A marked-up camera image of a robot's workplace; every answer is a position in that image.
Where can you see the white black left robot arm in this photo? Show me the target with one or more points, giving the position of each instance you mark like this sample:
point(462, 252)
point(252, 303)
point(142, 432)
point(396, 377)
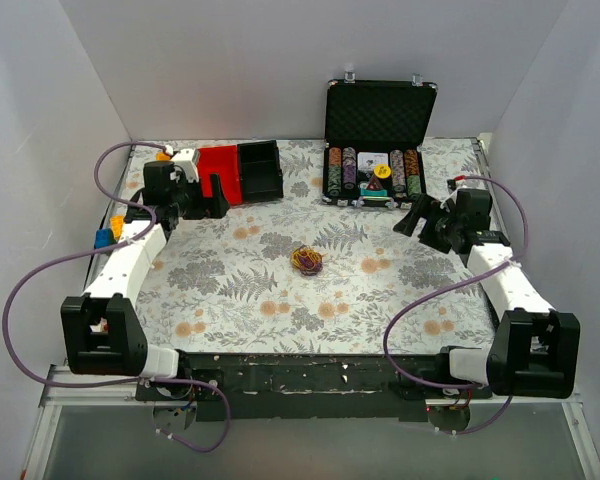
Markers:
point(102, 332)

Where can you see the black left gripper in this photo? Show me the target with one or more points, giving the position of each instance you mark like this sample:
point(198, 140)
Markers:
point(200, 198)

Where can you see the white playing card deck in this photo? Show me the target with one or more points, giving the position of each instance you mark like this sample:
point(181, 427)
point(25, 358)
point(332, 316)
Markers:
point(368, 161)

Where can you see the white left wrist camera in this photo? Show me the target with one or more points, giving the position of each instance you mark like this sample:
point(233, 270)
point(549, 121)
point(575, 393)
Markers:
point(187, 159)

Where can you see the yellow round dealer chip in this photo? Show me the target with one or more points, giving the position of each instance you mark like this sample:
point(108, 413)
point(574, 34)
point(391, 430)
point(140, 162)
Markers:
point(382, 171)

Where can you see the red plastic bin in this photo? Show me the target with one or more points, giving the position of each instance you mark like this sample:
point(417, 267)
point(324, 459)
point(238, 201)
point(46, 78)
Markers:
point(221, 160)

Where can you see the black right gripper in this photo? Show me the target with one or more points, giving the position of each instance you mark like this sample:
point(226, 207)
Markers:
point(427, 223)

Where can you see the blue toy brick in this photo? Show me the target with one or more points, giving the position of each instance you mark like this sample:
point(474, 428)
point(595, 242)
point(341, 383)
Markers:
point(103, 238)

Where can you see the black poker chip case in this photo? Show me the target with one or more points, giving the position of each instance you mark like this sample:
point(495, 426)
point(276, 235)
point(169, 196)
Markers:
point(375, 116)

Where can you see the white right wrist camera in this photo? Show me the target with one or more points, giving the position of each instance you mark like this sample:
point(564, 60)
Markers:
point(460, 195)

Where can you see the black plastic bin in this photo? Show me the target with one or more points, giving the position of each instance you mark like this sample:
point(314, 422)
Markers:
point(261, 177)

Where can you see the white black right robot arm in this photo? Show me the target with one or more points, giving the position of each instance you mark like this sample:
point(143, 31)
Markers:
point(535, 347)

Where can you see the yellow plastic bin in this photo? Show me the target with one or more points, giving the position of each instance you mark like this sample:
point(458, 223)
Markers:
point(163, 156)

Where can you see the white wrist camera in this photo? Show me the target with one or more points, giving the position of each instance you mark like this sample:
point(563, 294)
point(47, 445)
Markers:
point(460, 195)
point(187, 159)

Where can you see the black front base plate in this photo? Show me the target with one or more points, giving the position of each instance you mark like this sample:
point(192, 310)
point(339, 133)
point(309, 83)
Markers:
point(304, 386)

